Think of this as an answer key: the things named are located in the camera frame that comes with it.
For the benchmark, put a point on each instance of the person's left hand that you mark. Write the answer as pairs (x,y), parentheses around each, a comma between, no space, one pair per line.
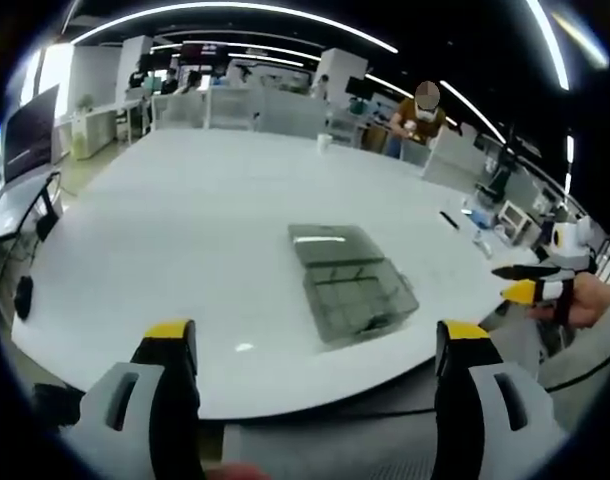
(237,471)

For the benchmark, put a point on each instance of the white partition panel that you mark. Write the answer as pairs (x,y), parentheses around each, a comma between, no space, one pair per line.
(292,115)
(177,111)
(233,108)

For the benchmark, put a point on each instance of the group of seated people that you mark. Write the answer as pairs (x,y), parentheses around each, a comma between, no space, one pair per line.
(167,82)

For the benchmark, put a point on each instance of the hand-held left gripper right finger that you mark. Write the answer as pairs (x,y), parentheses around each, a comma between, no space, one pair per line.
(490,400)

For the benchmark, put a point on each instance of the green potted plant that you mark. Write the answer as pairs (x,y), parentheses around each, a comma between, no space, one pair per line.
(85,102)

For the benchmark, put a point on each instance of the black equipment stand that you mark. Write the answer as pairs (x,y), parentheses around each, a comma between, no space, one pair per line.
(495,177)

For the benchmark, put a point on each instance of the small clear bottle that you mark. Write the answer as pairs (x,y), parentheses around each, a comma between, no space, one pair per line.
(483,245)

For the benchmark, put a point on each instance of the ceiling light strip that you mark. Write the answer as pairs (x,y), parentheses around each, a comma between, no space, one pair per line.
(550,40)
(235,11)

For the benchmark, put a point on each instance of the blue packet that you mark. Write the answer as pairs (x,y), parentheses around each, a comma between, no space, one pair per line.
(479,218)

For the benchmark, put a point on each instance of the black metal frame chair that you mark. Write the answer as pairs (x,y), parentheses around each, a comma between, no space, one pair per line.
(25,220)

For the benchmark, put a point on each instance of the white box device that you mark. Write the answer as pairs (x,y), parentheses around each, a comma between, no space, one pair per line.
(512,219)

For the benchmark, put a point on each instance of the transparent grey guide fixture box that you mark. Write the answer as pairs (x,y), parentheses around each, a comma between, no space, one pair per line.
(352,285)

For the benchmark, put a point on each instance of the person's right hand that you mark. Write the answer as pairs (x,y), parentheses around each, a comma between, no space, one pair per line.
(592,300)

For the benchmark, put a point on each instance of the white side desk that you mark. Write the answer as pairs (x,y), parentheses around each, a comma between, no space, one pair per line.
(92,127)

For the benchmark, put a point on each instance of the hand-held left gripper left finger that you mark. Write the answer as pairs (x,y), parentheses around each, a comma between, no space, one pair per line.
(135,400)

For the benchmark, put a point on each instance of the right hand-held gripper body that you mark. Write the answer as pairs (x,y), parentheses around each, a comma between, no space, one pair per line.
(575,245)

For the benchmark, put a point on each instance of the black pen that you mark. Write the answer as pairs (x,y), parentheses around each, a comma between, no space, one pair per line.
(448,220)

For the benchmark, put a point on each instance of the large dark monitor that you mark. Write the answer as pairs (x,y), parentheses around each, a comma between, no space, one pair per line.
(30,132)

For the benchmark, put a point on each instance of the white cup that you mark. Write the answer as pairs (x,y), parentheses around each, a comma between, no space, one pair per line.
(324,143)

